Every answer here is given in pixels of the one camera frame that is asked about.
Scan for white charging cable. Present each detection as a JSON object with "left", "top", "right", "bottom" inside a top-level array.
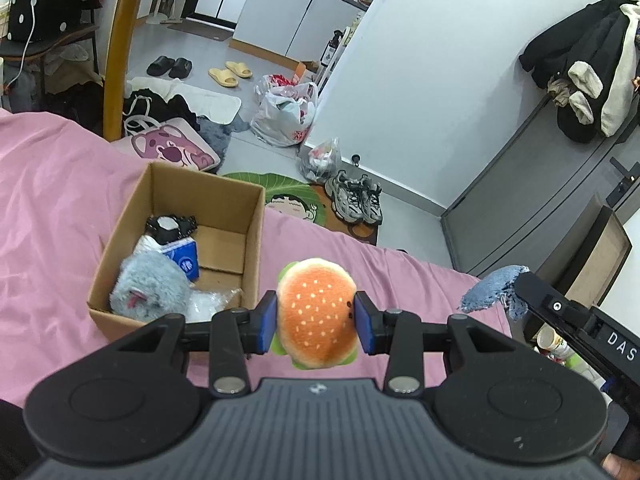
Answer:
[{"left": 5, "top": 0, "right": 41, "bottom": 96}]

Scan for white towel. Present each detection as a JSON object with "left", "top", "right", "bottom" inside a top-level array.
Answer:
[{"left": 127, "top": 76, "right": 242, "bottom": 126}]

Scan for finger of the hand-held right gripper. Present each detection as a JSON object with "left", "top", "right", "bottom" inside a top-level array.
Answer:
[{"left": 512, "top": 270, "right": 601, "bottom": 342}]

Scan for dark spray bottle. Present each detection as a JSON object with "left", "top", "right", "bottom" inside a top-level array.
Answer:
[{"left": 324, "top": 30, "right": 346, "bottom": 67}]

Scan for pink bed sheet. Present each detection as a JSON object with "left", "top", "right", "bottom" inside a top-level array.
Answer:
[{"left": 0, "top": 107, "right": 513, "bottom": 411}]

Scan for grey fluffy plush toy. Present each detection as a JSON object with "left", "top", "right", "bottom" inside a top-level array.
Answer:
[{"left": 109, "top": 251, "right": 192, "bottom": 320}]

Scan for yellow legged round table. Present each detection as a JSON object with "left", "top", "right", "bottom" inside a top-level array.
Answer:
[{"left": 41, "top": 0, "right": 229, "bottom": 142}]

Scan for clear plastic wrapper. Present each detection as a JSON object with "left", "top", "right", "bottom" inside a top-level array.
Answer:
[{"left": 187, "top": 287, "right": 243, "bottom": 323}]

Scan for hanging jackets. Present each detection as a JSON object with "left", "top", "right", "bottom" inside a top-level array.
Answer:
[{"left": 519, "top": 0, "right": 640, "bottom": 143}]

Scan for black clothes pile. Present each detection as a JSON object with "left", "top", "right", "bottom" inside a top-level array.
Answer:
[{"left": 122, "top": 88, "right": 198, "bottom": 133}]

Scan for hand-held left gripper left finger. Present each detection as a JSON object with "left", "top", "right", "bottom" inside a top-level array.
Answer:
[{"left": 112, "top": 290, "right": 278, "bottom": 396}]

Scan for brown cardboard box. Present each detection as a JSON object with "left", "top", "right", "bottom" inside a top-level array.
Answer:
[{"left": 87, "top": 161, "right": 266, "bottom": 343}]

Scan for grey sneaker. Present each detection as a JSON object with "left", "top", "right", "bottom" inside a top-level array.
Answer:
[
  {"left": 357, "top": 175, "right": 384, "bottom": 225},
  {"left": 325, "top": 170, "right": 365, "bottom": 223}
]

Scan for flat cardboard box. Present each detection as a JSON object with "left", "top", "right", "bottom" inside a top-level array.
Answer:
[{"left": 535, "top": 205, "right": 632, "bottom": 311}]

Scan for clear trash bag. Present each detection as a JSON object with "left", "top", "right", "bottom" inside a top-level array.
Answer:
[{"left": 298, "top": 137, "right": 343, "bottom": 183}]

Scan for orange cardboard box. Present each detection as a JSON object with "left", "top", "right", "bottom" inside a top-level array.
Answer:
[{"left": 292, "top": 60, "right": 321, "bottom": 83}]

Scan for black wrist watch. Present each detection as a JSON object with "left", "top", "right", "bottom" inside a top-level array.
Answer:
[{"left": 146, "top": 214, "right": 198, "bottom": 247}]

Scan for cream hanging garment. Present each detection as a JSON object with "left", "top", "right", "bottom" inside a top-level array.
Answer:
[{"left": 600, "top": 2, "right": 640, "bottom": 138}]

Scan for red clear plastic bag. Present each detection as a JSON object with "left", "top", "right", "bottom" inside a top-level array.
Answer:
[{"left": 255, "top": 74, "right": 301, "bottom": 96}]

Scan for white plastic shopping bag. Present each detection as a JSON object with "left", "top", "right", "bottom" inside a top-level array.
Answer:
[{"left": 250, "top": 82, "right": 319, "bottom": 148}]

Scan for brown wooden chair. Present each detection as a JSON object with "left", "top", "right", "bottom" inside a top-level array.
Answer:
[{"left": 0, "top": 25, "right": 101, "bottom": 111}]

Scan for white fan base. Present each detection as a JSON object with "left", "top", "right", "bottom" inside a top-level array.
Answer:
[{"left": 145, "top": 0, "right": 173, "bottom": 26}]

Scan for grey fluffy rug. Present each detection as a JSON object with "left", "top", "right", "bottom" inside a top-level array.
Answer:
[{"left": 197, "top": 116, "right": 233, "bottom": 161}]

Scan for white kitchen cabinet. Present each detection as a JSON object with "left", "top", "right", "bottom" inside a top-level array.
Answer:
[{"left": 231, "top": 0, "right": 371, "bottom": 61}]

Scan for white shelf rack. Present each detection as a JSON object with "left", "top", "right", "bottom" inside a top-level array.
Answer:
[{"left": 320, "top": 10, "right": 361, "bottom": 91}]

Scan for grey door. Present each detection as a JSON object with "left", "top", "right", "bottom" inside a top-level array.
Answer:
[{"left": 440, "top": 0, "right": 640, "bottom": 281}]

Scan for blue denim patch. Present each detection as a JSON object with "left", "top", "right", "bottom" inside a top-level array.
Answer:
[{"left": 460, "top": 265, "right": 531, "bottom": 320}]

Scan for black polka dot bag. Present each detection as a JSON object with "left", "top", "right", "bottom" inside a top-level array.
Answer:
[{"left": 9, "top": 0, "right": 103, "bottom": 43}]

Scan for pink bear laptop bag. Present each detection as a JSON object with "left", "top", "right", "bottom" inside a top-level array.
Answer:
[{"left": 111, "top": 116, "right": 222, "bottom": 172}]

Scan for black door handle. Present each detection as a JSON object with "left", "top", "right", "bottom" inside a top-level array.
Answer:
[{"left": 610, "top": 157, "right": 636, "bottom": 206}]

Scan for green leaf cartoon mat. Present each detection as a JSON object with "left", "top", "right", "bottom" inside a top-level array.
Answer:
[{"left": 222, "top": 172, "right": 328, "bottom": 223}]

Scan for printed white cup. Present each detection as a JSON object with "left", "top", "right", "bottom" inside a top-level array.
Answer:
[{"left": 536, "top": 324, "right": 576, "bottom": 363}]

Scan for burger plush toy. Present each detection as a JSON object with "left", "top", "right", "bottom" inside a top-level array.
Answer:
[{"left": 272, "top": 258, "right": 358, "bottom": 372}]

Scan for dark door mat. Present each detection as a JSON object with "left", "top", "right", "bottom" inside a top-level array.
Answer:
[{"left": 167, "top": 22, "right": 233, "bottom": 41}]

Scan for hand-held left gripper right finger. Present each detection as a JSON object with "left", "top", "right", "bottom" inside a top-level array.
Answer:
[{"left": 352, "top": 292, "right": 513, "bottom": 396}]

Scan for blue white tissue packet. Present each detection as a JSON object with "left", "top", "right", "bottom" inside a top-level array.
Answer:
[{"left": 132, "top": 235, "right": 200, "bottom": 281}]

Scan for brown floor mat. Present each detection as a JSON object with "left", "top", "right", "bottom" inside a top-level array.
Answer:
[{"left": 310, "top": 182, "right": 381, "bottom": 247}]

